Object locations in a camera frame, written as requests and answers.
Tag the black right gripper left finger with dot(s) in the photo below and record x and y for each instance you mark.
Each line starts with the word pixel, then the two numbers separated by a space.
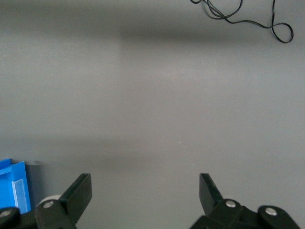
pixel 76 195

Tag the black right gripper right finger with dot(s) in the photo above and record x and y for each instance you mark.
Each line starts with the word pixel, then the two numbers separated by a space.
pixel 209 195

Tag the blue plastic storage bin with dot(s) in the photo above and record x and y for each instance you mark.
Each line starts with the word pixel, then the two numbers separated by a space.
pixel 9 181

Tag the dark grey table mat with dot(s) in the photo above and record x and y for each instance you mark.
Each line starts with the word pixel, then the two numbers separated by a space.
pixel 152 107

